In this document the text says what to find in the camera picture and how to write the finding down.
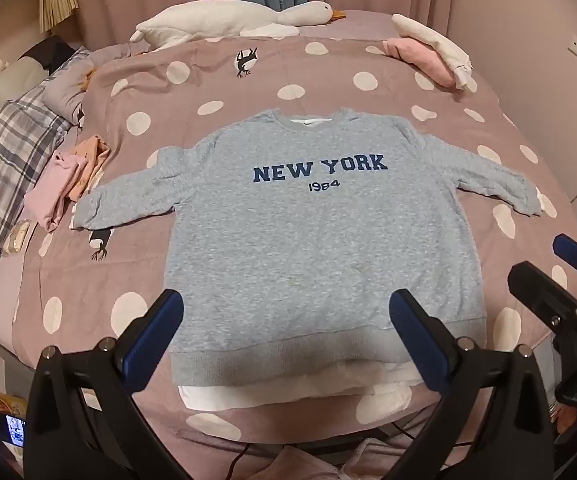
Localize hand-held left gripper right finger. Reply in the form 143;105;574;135
389;288;554;480

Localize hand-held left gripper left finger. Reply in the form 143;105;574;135
26;287;189;480

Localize grey printed sweatshirt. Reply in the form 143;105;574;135
70;108;543;423

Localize light pink folded clothes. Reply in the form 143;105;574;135
23;152;89;233

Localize person's pink fleece clothing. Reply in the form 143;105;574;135
268;437;419;480

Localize yellow packet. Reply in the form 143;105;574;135
0;386;29;421

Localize smartphone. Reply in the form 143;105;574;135
0;405;26;448

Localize orange folded garment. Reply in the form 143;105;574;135
68;135;112;201

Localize pink folded garment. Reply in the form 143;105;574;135
382;37;461;92

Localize pink polka dot blanket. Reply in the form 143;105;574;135
11;10;577;461

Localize white folded garment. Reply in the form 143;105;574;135
391;12;474;92

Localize lilac quilt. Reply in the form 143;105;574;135
43;45;149;126

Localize grey-green pillow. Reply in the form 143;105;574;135
0;55;52;116

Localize black cloth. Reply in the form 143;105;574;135
21;35;76;71

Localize white goose plush toy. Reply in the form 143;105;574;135
129;0;345;51

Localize straw tassel hanging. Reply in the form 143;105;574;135
38;0;79;33

